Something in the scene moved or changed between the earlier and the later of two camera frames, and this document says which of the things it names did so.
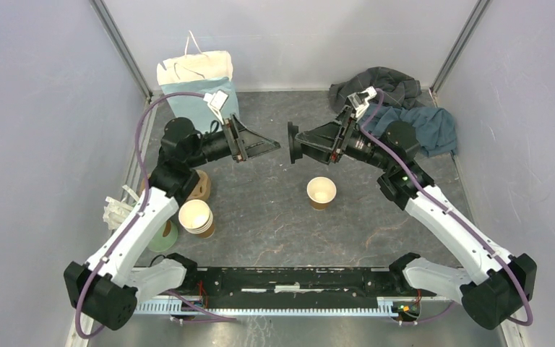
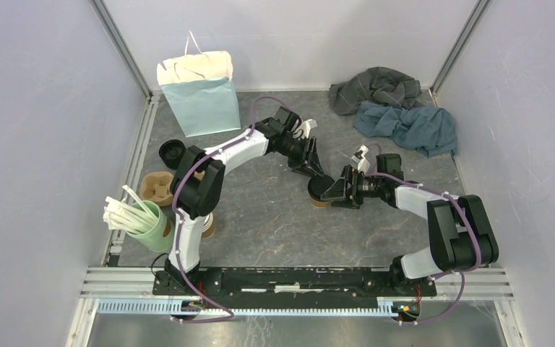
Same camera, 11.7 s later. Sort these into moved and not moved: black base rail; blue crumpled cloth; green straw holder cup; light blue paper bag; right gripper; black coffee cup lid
Moved: right gripper; black coffee cup lid
Not moved: black base rail; light blue paper bag; blue crumpled cloth; green straw holder cup
